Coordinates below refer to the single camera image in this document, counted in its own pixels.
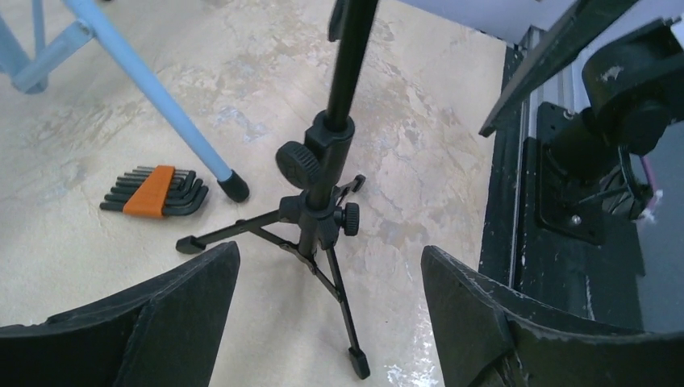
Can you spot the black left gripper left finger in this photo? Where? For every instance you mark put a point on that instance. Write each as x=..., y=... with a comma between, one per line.
x=165, y=331

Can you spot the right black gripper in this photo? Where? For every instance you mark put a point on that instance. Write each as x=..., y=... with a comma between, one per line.
x=635, y=90

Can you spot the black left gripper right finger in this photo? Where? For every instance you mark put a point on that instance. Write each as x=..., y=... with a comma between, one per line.
x=488, y=334

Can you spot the black tripod microphone stand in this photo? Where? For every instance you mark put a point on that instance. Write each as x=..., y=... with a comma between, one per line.
x=309, y=224

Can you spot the light blue music stand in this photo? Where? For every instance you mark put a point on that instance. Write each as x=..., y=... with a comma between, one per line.
x=30, y=76

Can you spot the orange black hex key set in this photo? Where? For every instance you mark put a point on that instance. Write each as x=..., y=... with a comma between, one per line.
x=156, y=192

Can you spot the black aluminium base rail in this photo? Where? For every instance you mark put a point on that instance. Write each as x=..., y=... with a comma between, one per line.
x=587, y=268

